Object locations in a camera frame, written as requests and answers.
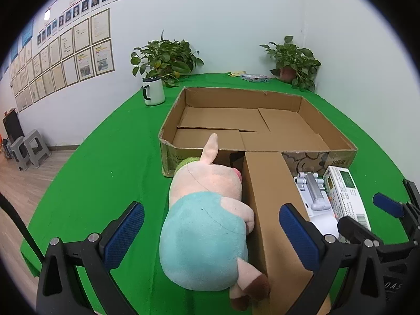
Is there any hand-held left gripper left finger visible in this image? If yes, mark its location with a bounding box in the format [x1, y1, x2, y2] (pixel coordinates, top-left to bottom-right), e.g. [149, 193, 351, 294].
[35, 201, 145, 315]

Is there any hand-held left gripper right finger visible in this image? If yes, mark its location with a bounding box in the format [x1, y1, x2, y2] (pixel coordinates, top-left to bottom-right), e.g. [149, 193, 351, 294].
[279, 203, 388, 315]

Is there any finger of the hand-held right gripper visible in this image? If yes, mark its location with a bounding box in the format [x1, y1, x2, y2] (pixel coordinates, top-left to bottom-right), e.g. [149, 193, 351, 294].
[373, 179, 420, 237]
[337, 216, 414, 248]

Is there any white and green medicine box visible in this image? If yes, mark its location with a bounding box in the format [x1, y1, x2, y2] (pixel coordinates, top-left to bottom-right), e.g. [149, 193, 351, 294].
[322, 166, 372, 237]

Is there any white folding stand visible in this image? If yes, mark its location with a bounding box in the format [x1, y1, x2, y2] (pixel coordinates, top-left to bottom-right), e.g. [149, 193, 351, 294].
[293, 171, 340, 242]

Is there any narrow cardboard box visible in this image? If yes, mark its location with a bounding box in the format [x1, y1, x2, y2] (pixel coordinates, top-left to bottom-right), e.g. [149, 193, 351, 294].
[241, 152, 332, 315]

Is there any pink and teal plush pig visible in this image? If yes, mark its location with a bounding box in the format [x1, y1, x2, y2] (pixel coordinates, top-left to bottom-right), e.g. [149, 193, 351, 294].
[160, 133, 271, 312]

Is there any large shallow cardboard box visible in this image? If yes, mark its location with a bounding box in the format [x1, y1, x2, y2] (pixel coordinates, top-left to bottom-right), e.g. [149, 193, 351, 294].
[158, 87, 358, 178]

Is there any grey plastic stool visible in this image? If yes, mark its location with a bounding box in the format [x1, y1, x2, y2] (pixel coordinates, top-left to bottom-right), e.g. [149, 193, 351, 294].
[23, 129, 51, 168]
[10, 136, 32, 171]

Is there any white enamel mug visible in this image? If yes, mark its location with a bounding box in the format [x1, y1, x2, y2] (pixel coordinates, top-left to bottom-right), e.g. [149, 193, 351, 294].
[141, 76, 165, 106]

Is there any black monitor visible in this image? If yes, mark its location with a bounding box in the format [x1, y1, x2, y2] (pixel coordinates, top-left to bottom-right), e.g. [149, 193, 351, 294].
[3, 110, 25, 143]

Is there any blue and white tissue pack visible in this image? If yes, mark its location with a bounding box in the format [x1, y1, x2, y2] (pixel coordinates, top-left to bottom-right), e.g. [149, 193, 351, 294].
[240, 73, 271, 83]

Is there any potted plant in red pot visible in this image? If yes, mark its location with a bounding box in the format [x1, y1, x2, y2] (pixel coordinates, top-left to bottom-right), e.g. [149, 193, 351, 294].
[259, 35, 322, 93]

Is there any bushy green potted plant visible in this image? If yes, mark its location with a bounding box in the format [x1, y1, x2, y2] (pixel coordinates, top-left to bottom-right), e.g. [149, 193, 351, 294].
[130, 29, 204, 87]

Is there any black cable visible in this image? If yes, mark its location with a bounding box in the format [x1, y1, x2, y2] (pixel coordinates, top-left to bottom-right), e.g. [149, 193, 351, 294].
[0, 191, 45, 260]

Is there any wall of framed certificates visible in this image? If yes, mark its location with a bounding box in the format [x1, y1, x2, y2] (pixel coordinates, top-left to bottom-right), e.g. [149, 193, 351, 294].
[8, 7, 116, 114]

